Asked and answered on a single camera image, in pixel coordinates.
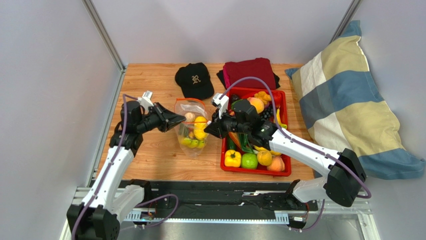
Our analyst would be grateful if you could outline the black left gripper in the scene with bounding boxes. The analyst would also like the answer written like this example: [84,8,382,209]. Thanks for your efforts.
[135,102,185,135]

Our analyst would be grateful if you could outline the yellow mango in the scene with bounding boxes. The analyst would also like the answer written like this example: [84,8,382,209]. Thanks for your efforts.
[193,116,208,141]

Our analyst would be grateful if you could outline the clear orange zip top bag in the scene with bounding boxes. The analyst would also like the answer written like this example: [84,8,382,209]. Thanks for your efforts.
[174,98,209,159]

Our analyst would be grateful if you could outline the yellow banana bunch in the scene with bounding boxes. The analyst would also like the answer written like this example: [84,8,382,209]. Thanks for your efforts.
[178,137,207,149]

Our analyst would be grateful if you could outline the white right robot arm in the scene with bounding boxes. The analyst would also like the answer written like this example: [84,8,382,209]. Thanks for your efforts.
[204,93,371,207]

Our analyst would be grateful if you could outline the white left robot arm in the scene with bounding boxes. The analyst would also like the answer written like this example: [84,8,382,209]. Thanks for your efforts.
[66,100,186,240]

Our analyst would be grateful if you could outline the white garlic bulb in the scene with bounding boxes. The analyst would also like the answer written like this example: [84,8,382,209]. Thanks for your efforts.
[184,112,196,123]

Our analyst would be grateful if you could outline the green cucumber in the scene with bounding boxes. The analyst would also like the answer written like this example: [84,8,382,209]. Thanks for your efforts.
[226,136,237,151]

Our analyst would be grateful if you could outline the yellow bell pepper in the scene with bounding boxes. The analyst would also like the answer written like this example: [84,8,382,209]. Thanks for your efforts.
[224,149,242,168]

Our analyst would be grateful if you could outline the red plastic tray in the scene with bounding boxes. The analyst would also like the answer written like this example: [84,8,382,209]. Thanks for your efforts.
[220,87,292,177]

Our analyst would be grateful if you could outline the black embroidered baseball cap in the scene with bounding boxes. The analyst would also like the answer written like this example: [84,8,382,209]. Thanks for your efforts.
[174,62,215,100]

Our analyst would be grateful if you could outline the green lime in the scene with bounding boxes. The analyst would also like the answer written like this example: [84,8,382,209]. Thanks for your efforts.
[240,153,258,170]

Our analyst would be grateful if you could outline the large orange peach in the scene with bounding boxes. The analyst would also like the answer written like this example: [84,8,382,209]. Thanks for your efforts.
[247,97,265,114]

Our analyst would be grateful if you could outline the dark purple grapes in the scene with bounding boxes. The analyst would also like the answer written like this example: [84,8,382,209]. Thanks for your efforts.
[259,104,276,121]

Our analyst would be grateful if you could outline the orange fruit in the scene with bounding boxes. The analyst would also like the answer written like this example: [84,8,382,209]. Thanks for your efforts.
[256,150,273,167]

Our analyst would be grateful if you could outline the small yellow banana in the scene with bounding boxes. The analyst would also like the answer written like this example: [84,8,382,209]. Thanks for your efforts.
[274,108,288,130]

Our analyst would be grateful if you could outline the peach at tray corner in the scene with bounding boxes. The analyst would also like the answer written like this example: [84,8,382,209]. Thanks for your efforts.
[266,156,286,172]

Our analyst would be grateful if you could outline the folded dark red cloth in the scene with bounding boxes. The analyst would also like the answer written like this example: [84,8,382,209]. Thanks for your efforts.
[216,57,280,90]

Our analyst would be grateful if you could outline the striped blue yellow pillow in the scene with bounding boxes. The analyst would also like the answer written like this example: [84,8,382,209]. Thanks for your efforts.
[285,20,426,180]

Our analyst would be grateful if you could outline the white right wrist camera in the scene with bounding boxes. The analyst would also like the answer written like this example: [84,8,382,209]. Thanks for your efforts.
[211,93,229,119]

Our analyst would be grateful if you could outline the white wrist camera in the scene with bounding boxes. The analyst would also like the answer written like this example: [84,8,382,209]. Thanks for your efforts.
[137,90,154,111]
[211,93,229,119]

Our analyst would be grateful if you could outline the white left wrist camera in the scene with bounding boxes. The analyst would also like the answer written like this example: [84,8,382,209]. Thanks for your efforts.
[137,90,154,111]

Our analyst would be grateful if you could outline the black mounting base rail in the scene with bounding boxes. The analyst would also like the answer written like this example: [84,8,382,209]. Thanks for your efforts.
[88,179,354,221]

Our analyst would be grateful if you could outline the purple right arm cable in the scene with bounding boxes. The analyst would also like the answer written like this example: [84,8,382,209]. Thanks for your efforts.
[219,76,372,233]

